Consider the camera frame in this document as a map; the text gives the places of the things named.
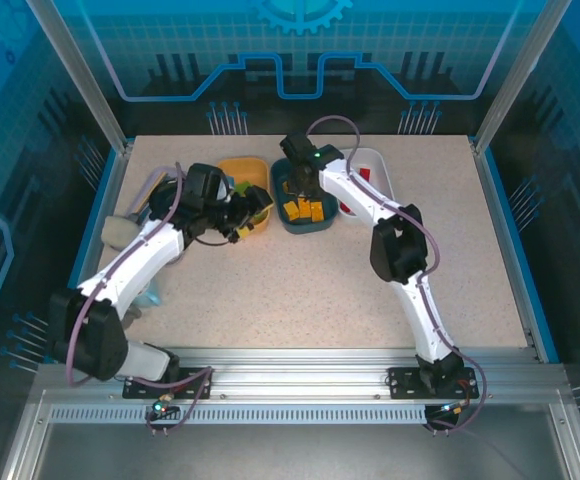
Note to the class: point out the small green lego brick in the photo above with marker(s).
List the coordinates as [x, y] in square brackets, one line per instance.
[259, 218]

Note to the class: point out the yellow lego brick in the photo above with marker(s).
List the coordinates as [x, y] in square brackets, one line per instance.
[316, 210]
[291, 210]

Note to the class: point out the long green lego brick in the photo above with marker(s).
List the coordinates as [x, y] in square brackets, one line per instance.
[242, 189]

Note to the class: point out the long red lego brick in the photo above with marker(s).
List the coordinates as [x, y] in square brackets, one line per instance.
[366, 174]

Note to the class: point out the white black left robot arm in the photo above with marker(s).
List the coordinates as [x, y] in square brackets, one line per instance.
[135, 260]

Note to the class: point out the yellow plastic container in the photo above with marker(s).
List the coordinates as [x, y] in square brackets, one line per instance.
[242, 167]

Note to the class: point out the teal plastic container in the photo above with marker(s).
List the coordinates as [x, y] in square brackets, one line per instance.
[305, 227]

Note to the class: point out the black round bowl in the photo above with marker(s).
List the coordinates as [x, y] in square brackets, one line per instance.
[162, 197]

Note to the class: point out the lavender tray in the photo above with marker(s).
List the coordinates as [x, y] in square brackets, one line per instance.
[162, 172]

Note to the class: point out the wooden stick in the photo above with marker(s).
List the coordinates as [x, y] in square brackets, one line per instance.
[141, 202]

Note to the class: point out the white plastic container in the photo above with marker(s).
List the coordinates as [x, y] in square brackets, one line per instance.
[377, 160]

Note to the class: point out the beige sponge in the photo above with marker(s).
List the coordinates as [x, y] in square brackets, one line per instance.
[117, 231]

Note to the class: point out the light blue object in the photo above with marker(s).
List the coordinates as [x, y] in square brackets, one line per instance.
[151, 299]

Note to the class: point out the grey object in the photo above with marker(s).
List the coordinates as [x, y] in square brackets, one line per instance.
[132, 316]

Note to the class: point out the small connector board with LED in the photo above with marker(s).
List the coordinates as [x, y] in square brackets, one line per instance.
[159, 410]

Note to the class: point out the aluminium side rail blue edge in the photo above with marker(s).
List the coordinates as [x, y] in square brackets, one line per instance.
[101, 210]
[512, 250]

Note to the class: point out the aluminium mounting rail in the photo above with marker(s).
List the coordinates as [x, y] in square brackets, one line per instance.
[295, 375]

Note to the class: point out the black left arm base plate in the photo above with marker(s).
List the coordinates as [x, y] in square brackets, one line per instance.
[135, 387]

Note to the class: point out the aluminium frame post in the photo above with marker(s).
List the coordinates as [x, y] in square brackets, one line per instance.
[84, 75]
[512, 75]

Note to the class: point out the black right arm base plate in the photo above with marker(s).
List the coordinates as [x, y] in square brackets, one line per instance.
[402, 382]

